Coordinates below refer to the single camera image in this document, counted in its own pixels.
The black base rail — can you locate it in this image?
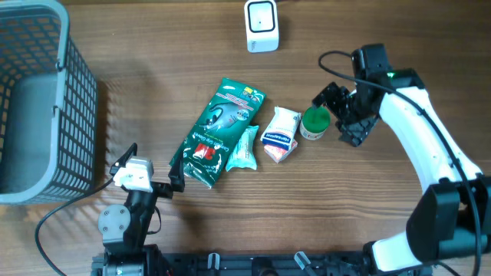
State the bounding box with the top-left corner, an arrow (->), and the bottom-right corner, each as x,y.
91,251 -> 370,276

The green lid jar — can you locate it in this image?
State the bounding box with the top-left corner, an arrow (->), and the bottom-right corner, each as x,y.
299,107 -> 331,140

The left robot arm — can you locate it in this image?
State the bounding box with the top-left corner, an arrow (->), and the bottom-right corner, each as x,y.
91,143 -> 185,276

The teal tissue pack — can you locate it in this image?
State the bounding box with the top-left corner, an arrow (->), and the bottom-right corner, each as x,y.
226,126 -> 259,172

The left black cable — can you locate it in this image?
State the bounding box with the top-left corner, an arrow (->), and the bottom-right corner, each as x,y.
34,178 -> 116,276

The right black cable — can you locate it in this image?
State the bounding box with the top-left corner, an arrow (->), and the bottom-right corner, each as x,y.
317,50 -> 483,276

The white blue plaster pack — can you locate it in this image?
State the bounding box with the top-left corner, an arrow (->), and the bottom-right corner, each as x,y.
260,107 -> 302,150

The white barcode scanner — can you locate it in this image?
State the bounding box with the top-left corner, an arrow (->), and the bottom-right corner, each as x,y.
244,0 -> 279,53

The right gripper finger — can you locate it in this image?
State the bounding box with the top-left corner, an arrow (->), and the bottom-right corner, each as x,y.
336,116 -> 379,147
311,82 -> 349,119

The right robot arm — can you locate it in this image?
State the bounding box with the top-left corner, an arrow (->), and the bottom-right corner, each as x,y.
312,44 -> 490,275

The small red white box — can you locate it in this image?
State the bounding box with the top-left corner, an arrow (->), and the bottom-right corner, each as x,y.
264,140 -> 298,163

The black cable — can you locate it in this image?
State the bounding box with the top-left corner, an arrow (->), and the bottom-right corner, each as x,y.
34,178 -> 116,276
317,50 -> 483,276

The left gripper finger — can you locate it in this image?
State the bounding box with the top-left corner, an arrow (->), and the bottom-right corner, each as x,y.
110,143 -> 137,173
168,153 -> 185,192

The green 3M glove package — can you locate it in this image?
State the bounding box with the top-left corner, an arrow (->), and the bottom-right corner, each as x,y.
173,78 -> 266,188

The grey plastic mesh basket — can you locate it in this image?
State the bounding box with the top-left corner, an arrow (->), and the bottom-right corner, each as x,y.
1,1 -> 98,205

